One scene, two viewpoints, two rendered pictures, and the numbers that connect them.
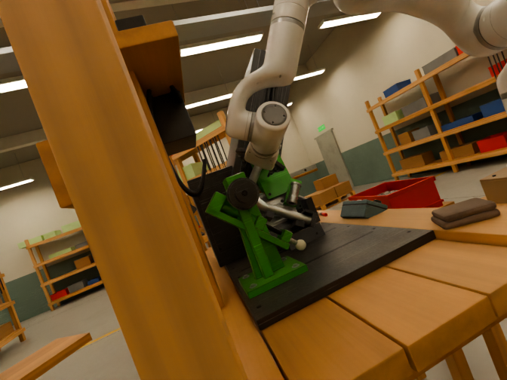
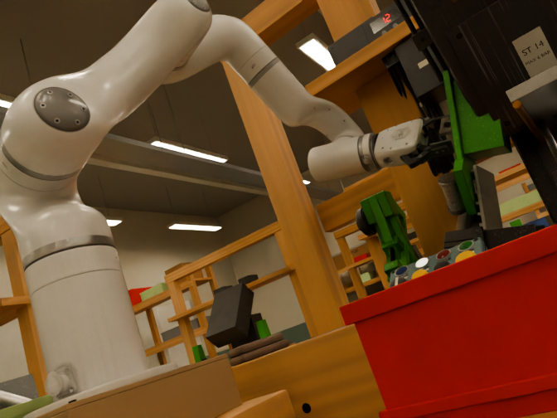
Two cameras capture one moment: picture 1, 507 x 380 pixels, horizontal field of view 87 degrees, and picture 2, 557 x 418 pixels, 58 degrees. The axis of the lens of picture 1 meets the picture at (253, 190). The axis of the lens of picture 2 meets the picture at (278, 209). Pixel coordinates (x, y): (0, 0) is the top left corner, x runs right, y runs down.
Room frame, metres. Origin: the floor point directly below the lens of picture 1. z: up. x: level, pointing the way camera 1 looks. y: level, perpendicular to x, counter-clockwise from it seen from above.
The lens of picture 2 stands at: (1.32, -1.03, 0.90)
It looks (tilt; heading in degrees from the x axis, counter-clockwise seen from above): 14 degrees up; 133
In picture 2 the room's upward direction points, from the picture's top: 20 degrees counter-clockwise
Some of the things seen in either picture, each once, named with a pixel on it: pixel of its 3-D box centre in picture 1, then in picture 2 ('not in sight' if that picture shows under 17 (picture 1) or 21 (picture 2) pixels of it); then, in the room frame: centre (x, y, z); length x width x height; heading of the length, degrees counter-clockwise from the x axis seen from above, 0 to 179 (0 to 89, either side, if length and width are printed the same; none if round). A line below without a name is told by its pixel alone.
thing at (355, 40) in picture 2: (139, 48); (358, 46); (0.72, 0.15, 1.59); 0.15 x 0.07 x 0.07; 13
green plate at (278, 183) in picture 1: (267, 170); (477, 122); (1.00, -0.08, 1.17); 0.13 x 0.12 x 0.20; 13
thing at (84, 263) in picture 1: (91, 254); not in sight; (8.27, 5.44, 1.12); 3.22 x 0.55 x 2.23; 107
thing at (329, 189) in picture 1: (326, 191); not in sight; (7.39, -1.87, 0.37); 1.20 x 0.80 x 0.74; 115
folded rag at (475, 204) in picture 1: (461, 212); (258, 348); (0.56, -0.39, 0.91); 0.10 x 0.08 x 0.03; 71
